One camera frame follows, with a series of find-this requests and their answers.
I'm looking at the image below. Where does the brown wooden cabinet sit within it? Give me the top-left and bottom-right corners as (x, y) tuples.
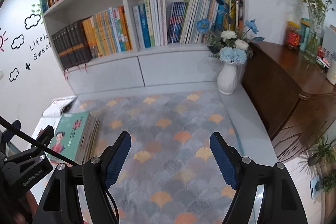
(241, 42), (335, 162)

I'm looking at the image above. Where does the stack of books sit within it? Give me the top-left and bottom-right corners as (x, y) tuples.
(49, 111), (100, 164)

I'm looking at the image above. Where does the white bookshelf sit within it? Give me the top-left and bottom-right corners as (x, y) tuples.
(37, 0), (249, 96)

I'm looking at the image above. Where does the white ceramic vase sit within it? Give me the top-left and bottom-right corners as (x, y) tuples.
(217, 63), (238, 95)

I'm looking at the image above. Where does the red jar yellow lid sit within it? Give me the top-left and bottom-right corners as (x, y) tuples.
(285, 20), (301, 50)

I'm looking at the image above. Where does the glass vase with twigs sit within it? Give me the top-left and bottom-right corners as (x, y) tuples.
(301, 0), (334, 64)

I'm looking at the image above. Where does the black cable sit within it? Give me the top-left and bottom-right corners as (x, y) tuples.
(0, 116), (77, 167)

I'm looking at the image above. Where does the patterned fan-motif mat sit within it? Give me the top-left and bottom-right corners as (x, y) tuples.
(73, 91), (238, 223)

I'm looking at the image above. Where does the blue white flower bouquet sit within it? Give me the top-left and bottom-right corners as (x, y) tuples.
(196, 0), (265, 65)

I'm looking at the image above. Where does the black book set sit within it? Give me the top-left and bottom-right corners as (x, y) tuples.
(52, 20), (92, 71)

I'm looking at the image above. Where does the green potted plant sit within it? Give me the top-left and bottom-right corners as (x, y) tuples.
(307, 136), (335, 194)

